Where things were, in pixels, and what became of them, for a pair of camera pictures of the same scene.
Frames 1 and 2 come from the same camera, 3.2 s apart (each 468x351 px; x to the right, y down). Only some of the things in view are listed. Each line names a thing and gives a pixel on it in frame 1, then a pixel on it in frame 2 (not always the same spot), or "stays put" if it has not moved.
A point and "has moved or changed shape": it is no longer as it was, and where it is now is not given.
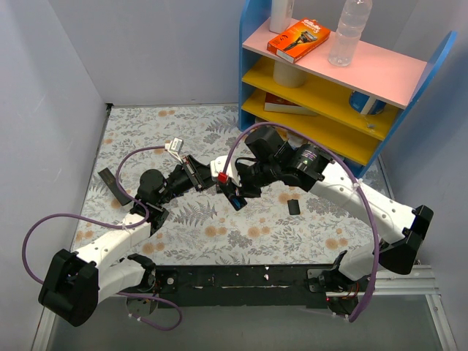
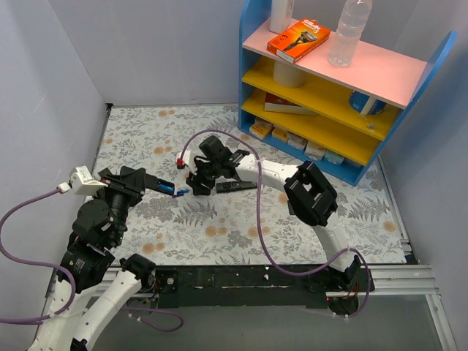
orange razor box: x=298 y=39 stays put
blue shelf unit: x=360 y=112 stays put
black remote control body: x=237 y=202 has moved or changed shape
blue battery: x=237 y=202 has moved or changed shape
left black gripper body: x=197 y=173 -> x=129 y=183
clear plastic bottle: x=355 y=15 stays put
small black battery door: x=293 y=207 stays put
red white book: x=277 y=104 stays put
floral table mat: x=205 y=224 stays put
